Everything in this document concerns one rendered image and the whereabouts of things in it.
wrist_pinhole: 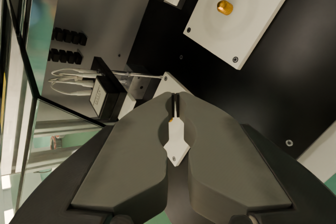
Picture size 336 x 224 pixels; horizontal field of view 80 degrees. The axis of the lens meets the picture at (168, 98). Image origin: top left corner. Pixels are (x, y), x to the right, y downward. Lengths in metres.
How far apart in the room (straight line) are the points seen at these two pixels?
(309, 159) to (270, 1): 0.24
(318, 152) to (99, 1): 0.50
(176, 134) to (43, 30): 0.30
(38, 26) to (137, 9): 0.29
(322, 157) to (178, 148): 0.24
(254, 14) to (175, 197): 0.40
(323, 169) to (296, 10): 0.22
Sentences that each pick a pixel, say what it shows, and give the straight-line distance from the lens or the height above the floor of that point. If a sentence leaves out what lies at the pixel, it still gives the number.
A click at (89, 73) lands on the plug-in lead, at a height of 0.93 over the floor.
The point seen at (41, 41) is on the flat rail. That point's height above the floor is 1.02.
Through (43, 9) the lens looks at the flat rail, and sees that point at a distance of 0.35.
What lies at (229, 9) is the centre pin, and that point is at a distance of 0.38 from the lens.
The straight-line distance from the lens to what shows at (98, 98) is 0.42.
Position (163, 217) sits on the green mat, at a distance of 0.59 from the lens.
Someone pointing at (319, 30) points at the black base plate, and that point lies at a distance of 0.34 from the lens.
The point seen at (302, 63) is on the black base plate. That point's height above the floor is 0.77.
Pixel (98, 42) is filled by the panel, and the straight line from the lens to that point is 0.56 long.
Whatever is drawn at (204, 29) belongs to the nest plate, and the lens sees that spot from 0.41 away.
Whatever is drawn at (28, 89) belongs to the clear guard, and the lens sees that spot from 0.19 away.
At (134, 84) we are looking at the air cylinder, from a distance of 0.50.
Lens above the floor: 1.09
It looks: 43 degrees down
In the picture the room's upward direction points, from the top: 90 degrees counter-clockwise
